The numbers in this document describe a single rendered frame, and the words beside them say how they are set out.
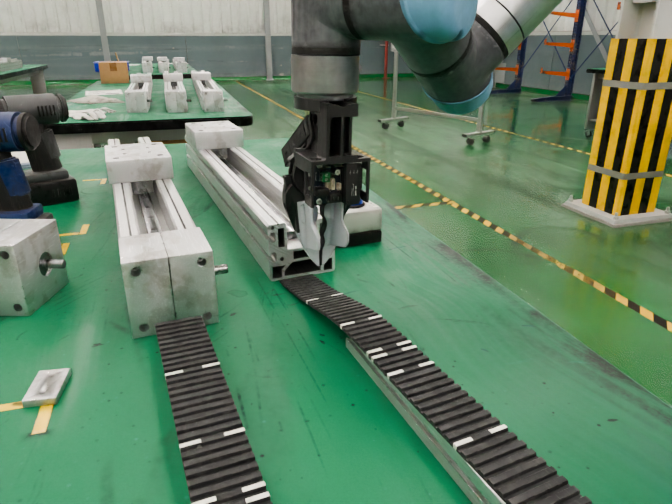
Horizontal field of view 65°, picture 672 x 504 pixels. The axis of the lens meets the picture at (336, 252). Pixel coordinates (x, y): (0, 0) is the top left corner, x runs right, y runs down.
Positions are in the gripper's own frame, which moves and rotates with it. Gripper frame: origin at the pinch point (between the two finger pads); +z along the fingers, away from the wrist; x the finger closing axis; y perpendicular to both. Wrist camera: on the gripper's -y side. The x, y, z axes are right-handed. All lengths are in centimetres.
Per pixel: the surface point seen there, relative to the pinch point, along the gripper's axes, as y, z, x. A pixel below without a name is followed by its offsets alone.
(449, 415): 30.8, 2.5, 0.0
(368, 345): 18.8, 2.5, -1.6
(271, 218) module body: -9.7, -2.1, -3.4
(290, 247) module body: -7.7, 1.8, -1.3
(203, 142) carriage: -64, -3, -4
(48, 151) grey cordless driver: -63, -3, -35
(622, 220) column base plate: -164, 77, 267
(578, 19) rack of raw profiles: -737, -64, 778
